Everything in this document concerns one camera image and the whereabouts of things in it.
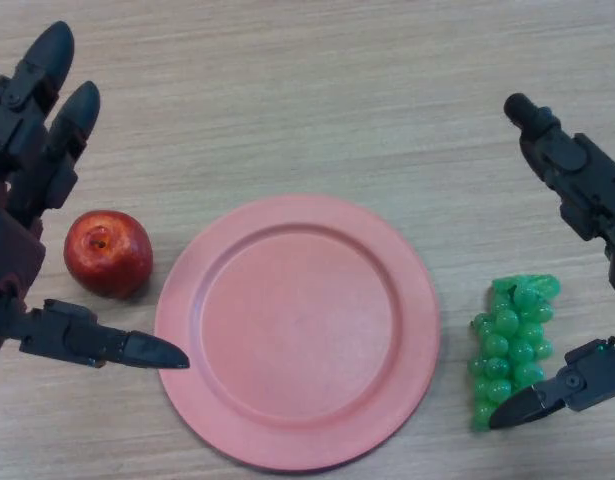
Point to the red apple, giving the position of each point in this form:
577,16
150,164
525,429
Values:
109,255

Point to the green grape bunch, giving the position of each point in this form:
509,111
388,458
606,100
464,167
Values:
507,322

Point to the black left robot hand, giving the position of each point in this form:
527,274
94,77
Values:
17,150

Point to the pink round plate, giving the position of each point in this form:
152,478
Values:
297,330

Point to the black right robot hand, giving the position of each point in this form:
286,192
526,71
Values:
592,185

